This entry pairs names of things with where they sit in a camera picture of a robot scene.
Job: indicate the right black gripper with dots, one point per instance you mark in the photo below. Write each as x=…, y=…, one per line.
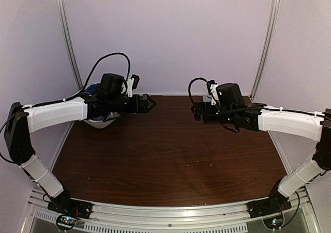
x=199, y=112

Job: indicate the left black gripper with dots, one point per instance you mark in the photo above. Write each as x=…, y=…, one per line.
x=136, y=106

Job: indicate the white plastic basket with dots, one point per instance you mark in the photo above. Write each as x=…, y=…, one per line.
x=100, y=124

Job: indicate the grey long sleeve shirt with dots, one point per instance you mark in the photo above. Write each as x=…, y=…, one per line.
x=207, y=98

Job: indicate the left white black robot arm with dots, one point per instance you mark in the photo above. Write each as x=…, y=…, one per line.
x=24, y=120

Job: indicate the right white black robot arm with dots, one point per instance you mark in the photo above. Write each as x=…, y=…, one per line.
x=313, y=126

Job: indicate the blue plaid shirt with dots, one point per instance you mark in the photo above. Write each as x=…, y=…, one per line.
x=92, y=89

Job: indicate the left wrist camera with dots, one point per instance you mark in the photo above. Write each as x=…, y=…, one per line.
x=132, y=84

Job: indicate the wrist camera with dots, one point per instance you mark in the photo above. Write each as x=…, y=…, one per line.
x=211, y=86
x=132, y=84

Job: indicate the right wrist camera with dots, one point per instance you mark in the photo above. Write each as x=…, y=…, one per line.
x=211, y=86

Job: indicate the front aluminium rail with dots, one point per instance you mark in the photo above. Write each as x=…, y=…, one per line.
x=227, y=217

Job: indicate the left aluminium frame post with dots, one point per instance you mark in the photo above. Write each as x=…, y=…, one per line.
x=68, y=42

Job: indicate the aluminium frame post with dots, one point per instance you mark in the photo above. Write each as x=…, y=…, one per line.
x=271, y=26
x=68, y=42

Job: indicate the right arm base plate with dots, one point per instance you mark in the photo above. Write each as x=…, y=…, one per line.
x=271, y=210

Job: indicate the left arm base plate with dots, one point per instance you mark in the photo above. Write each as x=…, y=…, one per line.
x=69, y=218

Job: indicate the right aluminium frame post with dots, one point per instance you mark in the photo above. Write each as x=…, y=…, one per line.
x=271, y=26

